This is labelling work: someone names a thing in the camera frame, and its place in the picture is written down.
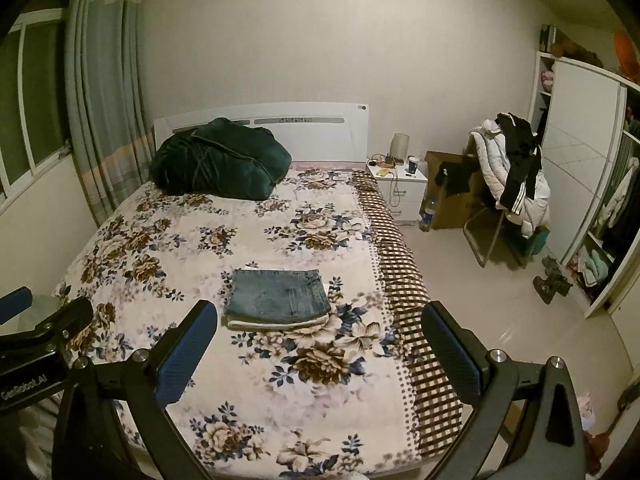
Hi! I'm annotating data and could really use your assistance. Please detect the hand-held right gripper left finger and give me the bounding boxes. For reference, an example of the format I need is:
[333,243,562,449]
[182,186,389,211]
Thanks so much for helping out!
[52,300,218,480]

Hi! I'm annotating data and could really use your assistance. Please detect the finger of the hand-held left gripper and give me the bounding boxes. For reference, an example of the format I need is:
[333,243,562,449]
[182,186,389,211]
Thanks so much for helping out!
[0,296,95,357]
[0,286,32,335]

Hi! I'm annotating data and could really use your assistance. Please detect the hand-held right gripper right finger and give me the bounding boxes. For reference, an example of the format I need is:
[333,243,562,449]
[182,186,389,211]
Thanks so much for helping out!
[421,301,594,480]

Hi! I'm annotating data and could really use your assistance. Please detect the blue denim pants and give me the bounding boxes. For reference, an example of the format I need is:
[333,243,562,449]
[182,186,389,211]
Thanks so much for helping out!
[223,269,332,322]

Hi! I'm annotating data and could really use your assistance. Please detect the cream folded pants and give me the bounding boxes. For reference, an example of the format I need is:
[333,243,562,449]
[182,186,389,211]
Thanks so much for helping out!
[226,311,331,332]

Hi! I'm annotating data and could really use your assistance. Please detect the brown plaid bedsheet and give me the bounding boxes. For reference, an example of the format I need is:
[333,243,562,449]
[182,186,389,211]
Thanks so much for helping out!
[352,170,463,458]

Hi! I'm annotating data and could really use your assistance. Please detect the pair of dark shoes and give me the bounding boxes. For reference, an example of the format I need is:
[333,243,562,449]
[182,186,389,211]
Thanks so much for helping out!
[532,256,573,303]

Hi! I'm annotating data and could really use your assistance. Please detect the metal folding chair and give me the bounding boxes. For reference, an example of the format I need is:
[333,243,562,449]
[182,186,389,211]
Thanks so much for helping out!
[462,130,541,268]

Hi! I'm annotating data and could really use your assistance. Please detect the floral bed with headboard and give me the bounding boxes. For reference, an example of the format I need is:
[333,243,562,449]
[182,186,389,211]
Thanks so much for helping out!
[52,167,426,478]

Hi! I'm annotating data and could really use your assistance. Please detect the green bin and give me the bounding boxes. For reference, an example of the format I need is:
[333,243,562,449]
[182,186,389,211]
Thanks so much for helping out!
[522,227,551,256]

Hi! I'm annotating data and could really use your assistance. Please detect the plastic water bottle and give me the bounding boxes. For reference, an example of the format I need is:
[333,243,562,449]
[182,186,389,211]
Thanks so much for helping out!
[419,196,437,232]

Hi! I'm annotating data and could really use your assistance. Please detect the pink cloth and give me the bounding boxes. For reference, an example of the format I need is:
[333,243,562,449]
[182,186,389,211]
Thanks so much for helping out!
[575,392,598,431]

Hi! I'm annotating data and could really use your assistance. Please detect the cardboard box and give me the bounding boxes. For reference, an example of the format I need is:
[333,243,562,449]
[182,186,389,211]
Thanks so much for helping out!
[424,150,488,231]

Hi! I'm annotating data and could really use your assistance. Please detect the white nightstand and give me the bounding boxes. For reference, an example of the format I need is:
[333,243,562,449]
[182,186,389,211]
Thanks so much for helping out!
[366,157,429,227]

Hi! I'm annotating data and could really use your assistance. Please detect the black cloth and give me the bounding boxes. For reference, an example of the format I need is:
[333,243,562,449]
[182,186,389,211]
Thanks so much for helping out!
[434,160,478,197]

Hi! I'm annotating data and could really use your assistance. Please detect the dark green quilt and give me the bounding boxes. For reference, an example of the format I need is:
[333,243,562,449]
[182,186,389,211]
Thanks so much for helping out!
[150,117,292,200]

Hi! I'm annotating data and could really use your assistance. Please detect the white padded jacket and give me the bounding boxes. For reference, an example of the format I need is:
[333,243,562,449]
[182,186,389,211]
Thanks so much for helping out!
[470,119,551,238]

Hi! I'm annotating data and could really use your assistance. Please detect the black white-striped garment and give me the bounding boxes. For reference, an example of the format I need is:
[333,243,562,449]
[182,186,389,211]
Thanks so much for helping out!
[495,112,543,211]

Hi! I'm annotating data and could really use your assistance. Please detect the white framed window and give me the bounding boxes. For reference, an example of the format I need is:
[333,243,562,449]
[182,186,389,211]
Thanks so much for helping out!
[0,7,76,201]

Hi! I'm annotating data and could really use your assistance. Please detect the cream table lamp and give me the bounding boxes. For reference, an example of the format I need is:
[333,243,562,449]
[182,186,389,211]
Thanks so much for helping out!
[391,133,411,165]

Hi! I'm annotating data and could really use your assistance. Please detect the grey striped curtain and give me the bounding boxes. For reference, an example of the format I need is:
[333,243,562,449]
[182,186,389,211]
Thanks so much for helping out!
[65,0,158,228]

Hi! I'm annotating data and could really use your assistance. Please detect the white wardrobe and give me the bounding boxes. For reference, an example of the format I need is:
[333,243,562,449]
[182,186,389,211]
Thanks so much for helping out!
[527,50,640,318]

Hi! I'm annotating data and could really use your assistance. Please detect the white bed headboard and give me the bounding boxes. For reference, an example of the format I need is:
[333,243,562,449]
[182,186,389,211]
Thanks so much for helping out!
[152,102,371,171]

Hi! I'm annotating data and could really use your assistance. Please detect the orange bag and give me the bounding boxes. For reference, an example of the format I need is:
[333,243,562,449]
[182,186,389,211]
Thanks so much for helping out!
[614,30,640,81]

